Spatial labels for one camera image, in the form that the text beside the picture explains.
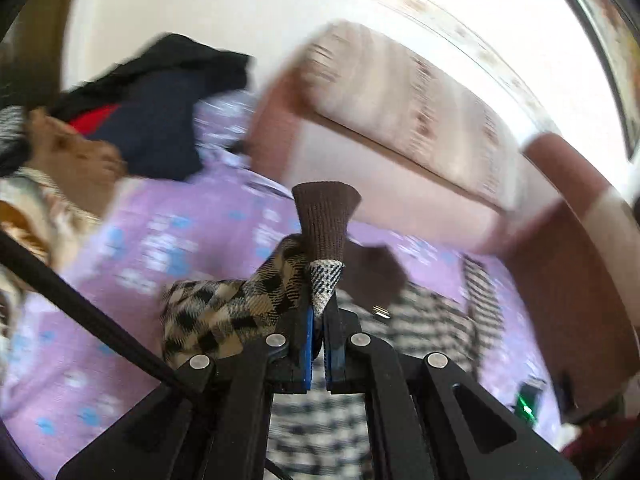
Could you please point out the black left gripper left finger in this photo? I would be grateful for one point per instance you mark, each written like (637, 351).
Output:
(280, 362)

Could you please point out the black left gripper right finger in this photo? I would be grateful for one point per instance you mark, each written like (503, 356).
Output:
(356, 361)

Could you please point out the black cream plaid jacket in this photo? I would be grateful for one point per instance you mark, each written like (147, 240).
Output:
(320, 304)

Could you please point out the purple floral bed sheet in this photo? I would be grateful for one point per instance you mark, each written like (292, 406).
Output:
(64, 387)

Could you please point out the brown fuzzy garment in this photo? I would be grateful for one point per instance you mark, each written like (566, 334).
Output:
(86, 172)

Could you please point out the beige striped pillow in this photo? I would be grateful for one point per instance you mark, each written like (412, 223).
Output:
(373, 86)

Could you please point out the dark navy garment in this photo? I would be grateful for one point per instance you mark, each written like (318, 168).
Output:
(154, 96)

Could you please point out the tan striped fuzzy garment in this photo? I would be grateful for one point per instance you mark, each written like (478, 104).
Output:
(36, 214)

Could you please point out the grey knitted garment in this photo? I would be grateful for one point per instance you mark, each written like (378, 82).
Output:
(14, 144)

